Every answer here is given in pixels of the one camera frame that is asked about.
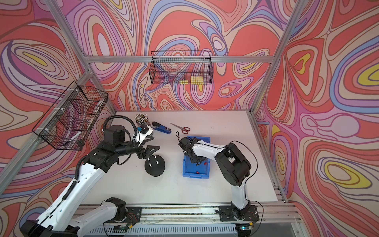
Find white marker in basket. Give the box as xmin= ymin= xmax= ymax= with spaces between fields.
xmin=63 ymin=131 xmax=82 ymax=146

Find black wire basket back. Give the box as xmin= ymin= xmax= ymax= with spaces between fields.
xmin=149 ymin=50 xmax=214 ymax=86

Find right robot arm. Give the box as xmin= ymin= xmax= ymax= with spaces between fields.
xmin=178 ymin=137 xmax=253 ymax=221

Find metal pen cup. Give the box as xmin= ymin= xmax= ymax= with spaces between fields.
xmin=135 ymin=113 xmax=151 ymax=126

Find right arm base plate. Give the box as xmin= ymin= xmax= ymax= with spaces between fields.
xmin=215 ymin=205 xmax=260 ymax=223

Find black round screw base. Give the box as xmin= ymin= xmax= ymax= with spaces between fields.
xmin=145 ymin=155 xmax=165 ymax=177

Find blue black stapler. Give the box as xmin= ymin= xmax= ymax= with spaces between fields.
xmin=152 ymin=121 xmax=172 ymax=134

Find blue plastic bin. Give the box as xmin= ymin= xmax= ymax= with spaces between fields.
xmin=182 ymin=135 xmax=211 ymax=180

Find black wire basket left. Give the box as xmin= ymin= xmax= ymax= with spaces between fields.
xmin=32 ymin=82 xmax=108 ymax=151

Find yellow sticky note pad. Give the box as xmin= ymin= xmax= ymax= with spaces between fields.
xmin=190 ymin=76 xmax=204 ymax=85

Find black wire basket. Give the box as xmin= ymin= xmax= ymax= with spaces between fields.
xmin=32 ymin=82 xmax=108 ymax=151
xmin=149 ymin=50 xmax=214 ymax=86

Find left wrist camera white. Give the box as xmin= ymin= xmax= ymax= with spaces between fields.
xmin=133 ymin=124 xmax=153 ymax=146

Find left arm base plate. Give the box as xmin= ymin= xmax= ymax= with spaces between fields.
xmin=106 ymin=206 xmax=142 ymax=224

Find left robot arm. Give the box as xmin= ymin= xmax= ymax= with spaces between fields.
xmin=20 ymin=115 xmax=159 ymax=237

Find red handled scissors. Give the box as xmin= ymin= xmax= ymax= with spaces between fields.
xmin=170 ymin=123 xmax=190 ymax=134

